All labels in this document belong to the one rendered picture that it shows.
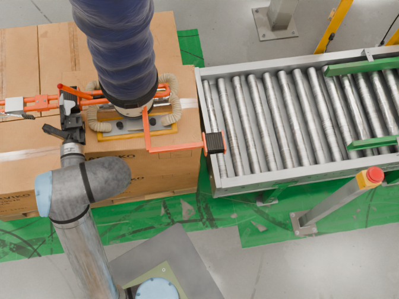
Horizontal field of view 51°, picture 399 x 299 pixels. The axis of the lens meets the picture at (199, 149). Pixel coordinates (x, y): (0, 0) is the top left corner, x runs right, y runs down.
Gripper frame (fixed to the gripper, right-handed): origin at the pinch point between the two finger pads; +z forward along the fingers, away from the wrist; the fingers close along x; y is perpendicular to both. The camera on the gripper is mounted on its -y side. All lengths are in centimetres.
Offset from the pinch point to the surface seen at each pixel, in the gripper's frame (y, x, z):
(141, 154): 27.6, -19.7, -20.3
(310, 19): 165, -107, 103
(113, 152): 16.2, -15.1, -19.4
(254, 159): 85, -52, -20
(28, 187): -31, -53, -17
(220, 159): 67, -52, -17
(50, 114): -19, -53, 22
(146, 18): 37, 55, -7
